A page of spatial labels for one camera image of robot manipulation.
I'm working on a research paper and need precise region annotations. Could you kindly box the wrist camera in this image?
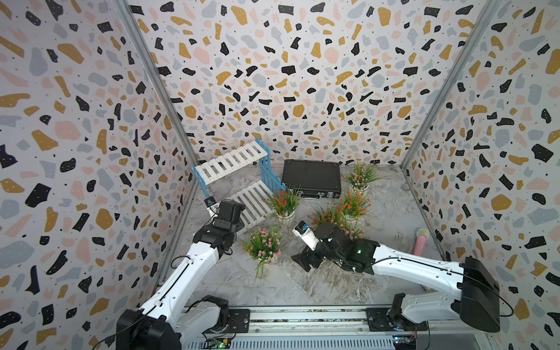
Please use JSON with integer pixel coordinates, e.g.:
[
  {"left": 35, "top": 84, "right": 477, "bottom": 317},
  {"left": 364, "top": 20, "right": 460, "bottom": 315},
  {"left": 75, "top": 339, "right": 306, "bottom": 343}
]
[
  {"left": 204, "top": 196, "right": 217, "bottom": 214},
  {"left": 293, "top": 220, "right": 319, "bottom": 251}
]

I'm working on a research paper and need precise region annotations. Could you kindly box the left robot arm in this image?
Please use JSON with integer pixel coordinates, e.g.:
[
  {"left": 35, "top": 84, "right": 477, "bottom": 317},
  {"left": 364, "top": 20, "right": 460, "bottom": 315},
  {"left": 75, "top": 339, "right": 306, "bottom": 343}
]
[{"left": 116, "top": 200, "right": 245, "bottom": 349}]

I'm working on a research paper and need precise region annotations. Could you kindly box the right aluminium corner post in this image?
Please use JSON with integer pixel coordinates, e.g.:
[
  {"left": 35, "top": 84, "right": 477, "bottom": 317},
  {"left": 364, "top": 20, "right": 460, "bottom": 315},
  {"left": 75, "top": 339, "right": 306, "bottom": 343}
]
[{"left": 400, "top": 0, "right": 500, "bottom": 171}]

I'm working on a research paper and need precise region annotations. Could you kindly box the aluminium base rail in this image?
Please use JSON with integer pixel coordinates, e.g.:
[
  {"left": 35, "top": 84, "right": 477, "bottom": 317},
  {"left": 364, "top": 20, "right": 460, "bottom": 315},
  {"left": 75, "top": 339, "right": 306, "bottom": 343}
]
[{"left": 184, "top": 306, "right": 498, "bottom": 349}]

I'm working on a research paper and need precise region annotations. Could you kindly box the blue white two-tier rack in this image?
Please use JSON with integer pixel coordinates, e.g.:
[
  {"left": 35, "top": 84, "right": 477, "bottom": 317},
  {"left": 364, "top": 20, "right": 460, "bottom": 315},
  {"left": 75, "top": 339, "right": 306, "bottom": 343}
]
[{"left": 192, "top": 139, "right": 286, "bottom": 235}]

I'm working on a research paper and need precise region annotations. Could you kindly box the aluminium corner post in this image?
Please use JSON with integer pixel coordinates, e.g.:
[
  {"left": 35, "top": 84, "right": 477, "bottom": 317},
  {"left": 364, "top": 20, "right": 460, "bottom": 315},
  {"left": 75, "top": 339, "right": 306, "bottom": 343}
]
[
  {"left": 400, "top": 0, "right": 500, "bottom": 171},
  {"left": 114, "top": 0, "right": 198, "bottom": 169}
]

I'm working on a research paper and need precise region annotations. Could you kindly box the black ribbed carrying case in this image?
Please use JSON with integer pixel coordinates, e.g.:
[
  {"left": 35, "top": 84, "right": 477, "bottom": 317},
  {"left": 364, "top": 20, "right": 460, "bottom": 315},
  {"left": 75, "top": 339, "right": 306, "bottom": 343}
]
[{"left": 282, "top": 160, "right": 342, "bottom": 199}]

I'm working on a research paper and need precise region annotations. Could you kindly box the left aluminium corner post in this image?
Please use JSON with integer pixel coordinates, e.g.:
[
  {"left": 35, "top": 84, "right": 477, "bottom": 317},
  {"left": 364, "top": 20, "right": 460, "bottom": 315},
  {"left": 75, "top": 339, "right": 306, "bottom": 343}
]
[{"left": 114, "top": 0, "right": 198, "bottom": 169}]

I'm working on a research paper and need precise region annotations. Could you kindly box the red flower pot by case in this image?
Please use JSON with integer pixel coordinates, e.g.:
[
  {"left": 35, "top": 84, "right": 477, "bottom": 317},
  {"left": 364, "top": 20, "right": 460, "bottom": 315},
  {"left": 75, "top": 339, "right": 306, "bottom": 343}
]
[{"left": 265, "top": 189, "right": 300, "bottom": 227}]

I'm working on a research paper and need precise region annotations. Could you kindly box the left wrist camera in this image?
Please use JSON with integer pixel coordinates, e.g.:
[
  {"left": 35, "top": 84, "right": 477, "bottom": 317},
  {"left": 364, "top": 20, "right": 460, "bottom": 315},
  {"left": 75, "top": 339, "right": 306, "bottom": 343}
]
[{"left": 204, "top": 196, "right": 217, "bottom": 214}]

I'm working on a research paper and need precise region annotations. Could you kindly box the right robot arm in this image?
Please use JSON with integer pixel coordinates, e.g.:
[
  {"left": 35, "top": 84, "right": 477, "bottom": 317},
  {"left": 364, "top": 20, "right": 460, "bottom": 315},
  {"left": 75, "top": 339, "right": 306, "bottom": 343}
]
[{"left": 292, "top": 221, "right": 504, "bottom": 333}]

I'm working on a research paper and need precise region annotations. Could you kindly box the pink flower pot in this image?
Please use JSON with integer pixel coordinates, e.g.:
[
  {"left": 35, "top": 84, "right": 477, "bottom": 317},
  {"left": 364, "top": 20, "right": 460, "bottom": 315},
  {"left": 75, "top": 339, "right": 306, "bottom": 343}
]
[
  {"left": 344, "top": 163, "right": 381, "bottom": 195},
  {"left": 341, "top": 222, "right": 365, "bottom": 240},
  {"left": 242, "top": 225, "right": 281, "bottom": 278}
]

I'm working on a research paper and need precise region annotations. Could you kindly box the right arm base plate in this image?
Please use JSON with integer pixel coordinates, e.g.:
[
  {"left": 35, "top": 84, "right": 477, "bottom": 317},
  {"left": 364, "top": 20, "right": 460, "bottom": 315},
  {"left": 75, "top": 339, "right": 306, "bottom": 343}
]
[{"left": 365, "top": 308, "right": 429, "bottom": 332}]

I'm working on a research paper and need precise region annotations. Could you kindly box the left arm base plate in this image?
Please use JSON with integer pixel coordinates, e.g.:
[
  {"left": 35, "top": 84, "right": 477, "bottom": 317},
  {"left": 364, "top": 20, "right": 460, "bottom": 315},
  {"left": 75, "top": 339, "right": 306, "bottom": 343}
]
[{"left": 227, "top": 309, "right": 251, "bottom": 334}]

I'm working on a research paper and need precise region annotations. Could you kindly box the red flower pot centre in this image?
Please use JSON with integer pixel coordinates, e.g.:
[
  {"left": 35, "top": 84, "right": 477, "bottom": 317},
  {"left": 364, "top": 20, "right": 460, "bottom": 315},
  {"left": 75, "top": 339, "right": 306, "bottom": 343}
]
[{"left": 311, "top": 206, "right": 344, "bottom": 227}]

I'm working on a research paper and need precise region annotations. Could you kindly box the orange flower pot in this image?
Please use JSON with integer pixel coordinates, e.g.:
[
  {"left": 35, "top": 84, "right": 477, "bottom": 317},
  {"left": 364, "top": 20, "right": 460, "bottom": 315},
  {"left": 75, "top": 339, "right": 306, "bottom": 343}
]
[{"left": 338, "top": 191, "right": 371, "bottom": 224}]

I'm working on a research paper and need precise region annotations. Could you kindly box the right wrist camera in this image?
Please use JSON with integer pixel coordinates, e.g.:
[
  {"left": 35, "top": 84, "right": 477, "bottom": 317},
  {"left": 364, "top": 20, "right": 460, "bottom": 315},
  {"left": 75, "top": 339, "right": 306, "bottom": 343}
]
[{"left": 293, "top": 220, "right": 319, "bottom": 251}]

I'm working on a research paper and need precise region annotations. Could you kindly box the pink toy microphone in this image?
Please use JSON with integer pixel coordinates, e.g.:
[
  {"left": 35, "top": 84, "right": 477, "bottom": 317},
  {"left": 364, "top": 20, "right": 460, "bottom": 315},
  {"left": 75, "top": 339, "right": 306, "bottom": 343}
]
[{"left": 414, "top": 228, "right": 431, "bottom": 256}]

